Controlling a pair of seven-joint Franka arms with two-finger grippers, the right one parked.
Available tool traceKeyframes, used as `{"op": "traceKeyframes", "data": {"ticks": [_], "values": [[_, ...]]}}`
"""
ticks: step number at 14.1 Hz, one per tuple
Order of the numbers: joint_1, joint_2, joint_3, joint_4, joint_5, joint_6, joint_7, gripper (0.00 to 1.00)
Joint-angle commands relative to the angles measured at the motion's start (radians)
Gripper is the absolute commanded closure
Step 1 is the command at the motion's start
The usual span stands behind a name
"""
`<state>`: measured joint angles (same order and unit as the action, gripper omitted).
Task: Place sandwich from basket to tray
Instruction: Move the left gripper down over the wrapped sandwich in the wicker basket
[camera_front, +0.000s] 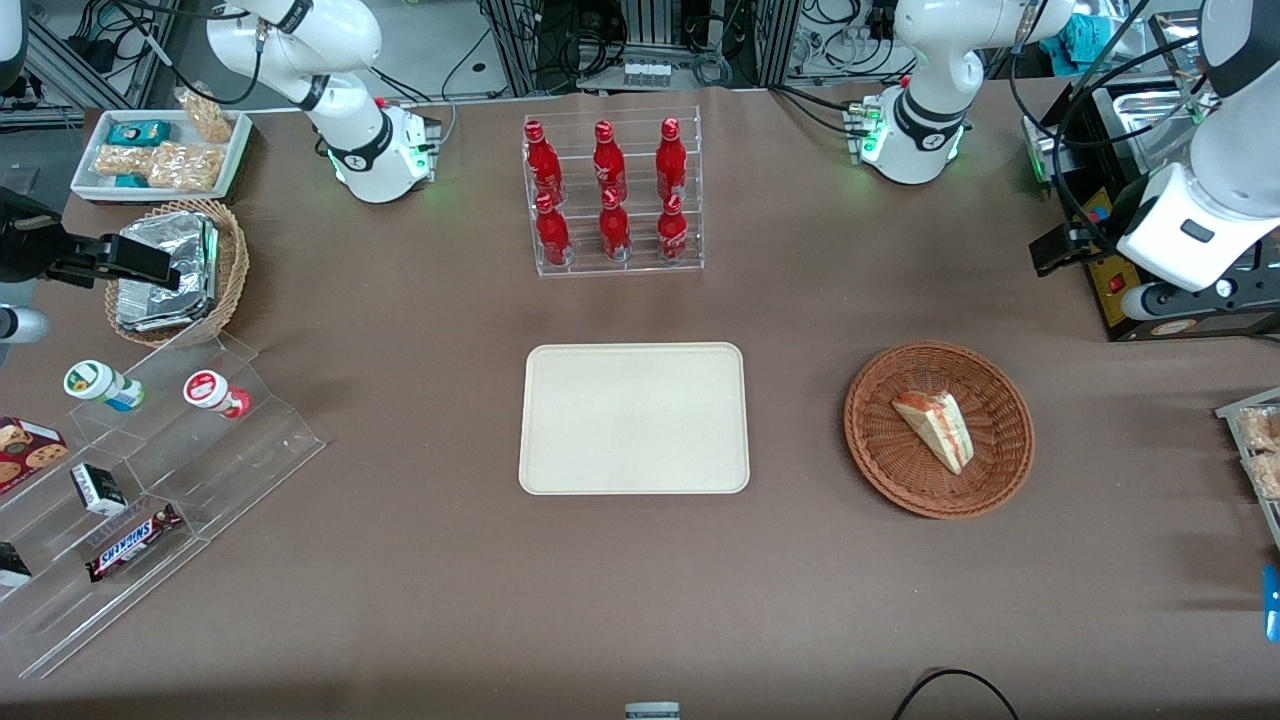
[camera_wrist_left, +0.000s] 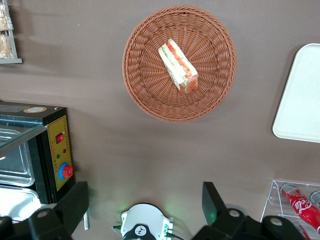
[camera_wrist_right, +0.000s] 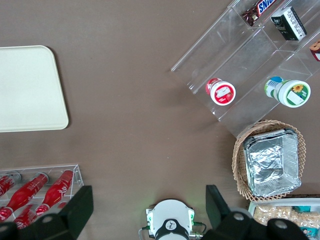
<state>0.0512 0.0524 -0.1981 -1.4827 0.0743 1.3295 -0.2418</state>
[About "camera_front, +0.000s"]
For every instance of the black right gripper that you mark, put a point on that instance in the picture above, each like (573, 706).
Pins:
(28, 252)

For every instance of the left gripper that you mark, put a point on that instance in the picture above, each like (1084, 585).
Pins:
(1092, 240)

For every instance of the triangular sandwich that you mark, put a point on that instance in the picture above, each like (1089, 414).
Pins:
(938, 430)

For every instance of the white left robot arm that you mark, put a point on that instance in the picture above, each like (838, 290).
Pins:
(925, 60)

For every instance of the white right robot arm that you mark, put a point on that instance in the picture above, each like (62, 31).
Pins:
(345, 90)

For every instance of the white rectangular snack tray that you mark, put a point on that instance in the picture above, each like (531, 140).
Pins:
(90, 185)

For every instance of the light tan wicker basket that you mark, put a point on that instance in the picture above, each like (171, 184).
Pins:
(232, 265)

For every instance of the grey tray with snack bags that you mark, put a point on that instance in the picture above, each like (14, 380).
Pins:
(1232, 410)

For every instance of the brown round wicker basket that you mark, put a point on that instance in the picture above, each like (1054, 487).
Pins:
(890, 460)

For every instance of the beige rectangular tray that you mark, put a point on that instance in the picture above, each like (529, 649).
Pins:
(630, 420)

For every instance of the foil wrapped food stack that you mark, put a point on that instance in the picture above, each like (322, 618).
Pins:
(165, 240)

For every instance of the black food warmer appliance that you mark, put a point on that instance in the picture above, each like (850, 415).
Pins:
(1110, 300)

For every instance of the small teal snack packet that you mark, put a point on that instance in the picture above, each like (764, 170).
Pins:
(130, 181)

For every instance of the large clear bag of peanuts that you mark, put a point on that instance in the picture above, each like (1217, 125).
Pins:
(185, 168)

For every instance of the green lid yogurt bottle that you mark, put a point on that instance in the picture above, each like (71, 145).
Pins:
(100, 384)

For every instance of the red lid yogurt bottle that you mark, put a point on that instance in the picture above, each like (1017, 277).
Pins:
(212, 392)

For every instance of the metal warmer pan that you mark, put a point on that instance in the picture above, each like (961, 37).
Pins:
(1150, 108)

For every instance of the teal cloth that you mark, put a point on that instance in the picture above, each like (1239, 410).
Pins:
(1080, 40)

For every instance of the red cookie box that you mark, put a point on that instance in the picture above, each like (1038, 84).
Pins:
(25, 450)

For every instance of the clear acrylic stepped display stand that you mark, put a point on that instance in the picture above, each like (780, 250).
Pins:
(220, 470)

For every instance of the small black white carton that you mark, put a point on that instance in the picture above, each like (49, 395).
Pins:
(98, 490)

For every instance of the clear bag of puffed snacks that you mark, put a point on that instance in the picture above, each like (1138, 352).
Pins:
(1262, 430)
(1266, 475)

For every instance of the Snickers chocolate bar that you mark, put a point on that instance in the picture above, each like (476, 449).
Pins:
(132, 543)

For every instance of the black snack box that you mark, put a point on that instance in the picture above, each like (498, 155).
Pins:
(12, 565)

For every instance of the red cola bottle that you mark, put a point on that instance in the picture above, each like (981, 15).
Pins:
(614, 232)
(540, 165)
(551, 238)
(672, 235)
(608, 165)
(671, 165)

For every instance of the blue plastic object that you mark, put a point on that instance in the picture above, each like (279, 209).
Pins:
(1272, 605)

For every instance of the clear acrylic bottle rack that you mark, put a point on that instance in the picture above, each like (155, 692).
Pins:
(640, 270)

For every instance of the grey device edge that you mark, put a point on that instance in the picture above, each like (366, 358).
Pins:
(652, 711)

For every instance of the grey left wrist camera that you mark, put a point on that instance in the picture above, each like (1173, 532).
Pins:
(1150, 301)

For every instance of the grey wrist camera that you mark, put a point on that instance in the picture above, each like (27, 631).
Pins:
(1150, 301)
(22, 325)

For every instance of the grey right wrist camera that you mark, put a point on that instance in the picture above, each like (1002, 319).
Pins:
(22, 325)

